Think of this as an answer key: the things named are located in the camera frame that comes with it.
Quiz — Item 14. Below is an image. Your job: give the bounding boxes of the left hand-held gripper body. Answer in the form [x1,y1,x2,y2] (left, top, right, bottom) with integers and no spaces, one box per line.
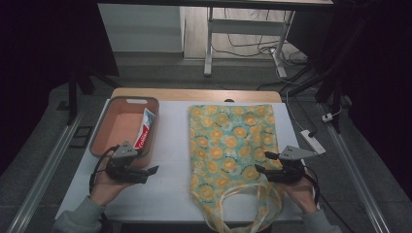
[105,140,151,184]

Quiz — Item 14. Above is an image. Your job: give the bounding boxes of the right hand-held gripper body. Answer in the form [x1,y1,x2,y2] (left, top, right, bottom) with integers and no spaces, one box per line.
[265,145,319,184]

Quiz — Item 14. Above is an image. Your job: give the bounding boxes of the person's left hand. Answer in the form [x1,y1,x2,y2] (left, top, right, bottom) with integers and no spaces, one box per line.
[89,168,134,207]

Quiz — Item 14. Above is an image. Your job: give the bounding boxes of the person's right hand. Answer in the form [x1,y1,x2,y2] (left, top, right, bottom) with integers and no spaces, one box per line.
[284,175,318,216]

